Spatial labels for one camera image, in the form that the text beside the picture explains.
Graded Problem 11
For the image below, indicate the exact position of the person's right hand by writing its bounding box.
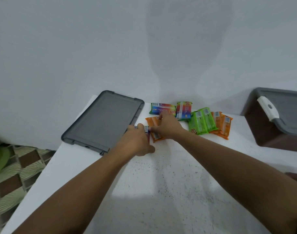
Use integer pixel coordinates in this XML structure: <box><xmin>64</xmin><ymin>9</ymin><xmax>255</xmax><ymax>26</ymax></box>
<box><xmin>148</xmin><ymin>110</ymin><xmax>186</xmax><ymax>141</ymax></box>

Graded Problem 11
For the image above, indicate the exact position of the person's left hand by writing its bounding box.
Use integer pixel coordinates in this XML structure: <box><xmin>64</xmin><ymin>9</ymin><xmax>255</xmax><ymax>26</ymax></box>
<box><xmin>113</xmin><ymin>124</ymin><xmax>156</xmax><ymax>158</ymax></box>

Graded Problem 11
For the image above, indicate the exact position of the orange snack packet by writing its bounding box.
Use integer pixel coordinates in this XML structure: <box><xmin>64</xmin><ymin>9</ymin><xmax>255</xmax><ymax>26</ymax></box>
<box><xmin>209</xmin><ymin>111</ymin><xmax>223</xmax><ymax>135</ymax></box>
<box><xmin>145</xmin><ymin>116</ymin><xmax>166</xmax><ymax>143</ymax></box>
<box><xmin>213</xmin><ymin>114</ymin><xmax>234</xmax><ymax>140</ymax></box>

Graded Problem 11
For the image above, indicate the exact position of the rainbow snack packet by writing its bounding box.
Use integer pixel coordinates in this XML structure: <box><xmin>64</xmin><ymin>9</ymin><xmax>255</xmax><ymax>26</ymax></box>
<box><xmin>176</xmin><ymin>101</ymin><xmax>193</xmax><ymax>121</ymax></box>
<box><xmin>149</xmin><ymin>102</ymin><xmax>177</xmax><ymax>116</ymax></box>
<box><xmin>135</xmin><ymin>124</ymin><xmax>151</xmax><ymax>143</ymax></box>

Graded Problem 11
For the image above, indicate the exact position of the person's left forearm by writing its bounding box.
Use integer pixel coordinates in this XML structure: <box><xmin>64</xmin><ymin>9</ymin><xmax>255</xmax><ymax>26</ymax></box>
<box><xmin>11</xmin><ymin>148</ymin><xmax>139</xmax><ymax>234</ymax></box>

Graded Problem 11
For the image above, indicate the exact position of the person's right forearm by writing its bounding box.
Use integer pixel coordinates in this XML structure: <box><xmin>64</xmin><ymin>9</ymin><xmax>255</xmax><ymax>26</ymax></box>
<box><xmin>173</xmin><ymin>130</ymin><xmax>297</xmax><ymax>234</ymax></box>

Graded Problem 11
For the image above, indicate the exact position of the green snack packet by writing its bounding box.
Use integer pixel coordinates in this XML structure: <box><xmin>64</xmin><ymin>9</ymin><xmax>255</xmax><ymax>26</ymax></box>
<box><xmin>188</xmin><ymin>110</ymin><xmax>209</xmax><ymax>135</ymax></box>
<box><xmin>199</xmin><ymin>107</ymin><xmax>219</xmax><ymax>133</ymax></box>

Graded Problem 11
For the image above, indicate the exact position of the grey plastic box lid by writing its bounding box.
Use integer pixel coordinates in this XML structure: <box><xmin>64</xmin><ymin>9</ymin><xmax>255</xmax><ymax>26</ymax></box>
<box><xmin>61</xmin><ymin>90</ymin><xmax>145</xmax><ymax>156</ymax></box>

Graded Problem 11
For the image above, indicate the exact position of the brown plastic storage box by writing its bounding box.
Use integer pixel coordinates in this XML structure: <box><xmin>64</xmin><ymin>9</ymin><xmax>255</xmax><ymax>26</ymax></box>
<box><xmin>243</xmin><ymin>87</ymin><xmax>297</xmax><ymax>154</ymax></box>

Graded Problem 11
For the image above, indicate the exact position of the grey storage box lid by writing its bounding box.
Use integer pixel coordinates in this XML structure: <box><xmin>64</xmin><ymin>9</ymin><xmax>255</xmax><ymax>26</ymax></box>
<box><xmin>254</xmin><ymin>87</ymin><xmax>297</xmax><ymax>137</ymax></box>

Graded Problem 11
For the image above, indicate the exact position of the dark brown container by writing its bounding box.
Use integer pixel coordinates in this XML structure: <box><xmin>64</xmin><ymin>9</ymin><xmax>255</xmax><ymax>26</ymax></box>
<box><xmin>284</xmin><ymin>172</ymin><xmax>297</xmax><ymax>186</ymax></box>

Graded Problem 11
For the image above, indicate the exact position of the white latch handle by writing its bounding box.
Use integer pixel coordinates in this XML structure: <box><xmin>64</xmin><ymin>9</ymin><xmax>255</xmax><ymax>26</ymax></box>
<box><xmin>257</xmin><ymin>96</ymin><xmax>280</xmax><ymax>122</ymax></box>

